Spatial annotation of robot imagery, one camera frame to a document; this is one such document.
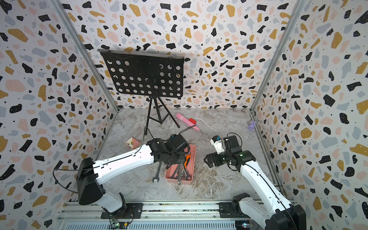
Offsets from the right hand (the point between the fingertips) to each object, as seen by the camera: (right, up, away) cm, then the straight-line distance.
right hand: (211, 157), depth 80 cm
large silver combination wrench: (-32, -14, +7) cm, 36 cm away
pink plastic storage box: (-14, -9, +10) cm, 19 cm away
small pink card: (-52, +5, +18) cm, 55 cm away
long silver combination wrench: (-19, -10, +10) cm, 23 cm away
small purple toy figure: (+34, +16, +27) cm, 46 cm away
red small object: (-10, +21, +33) cm, 40 cm away
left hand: (-15, 0, -4) cm, 15 cm away
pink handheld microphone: (-15, +20, +32) cm, 41 cm away
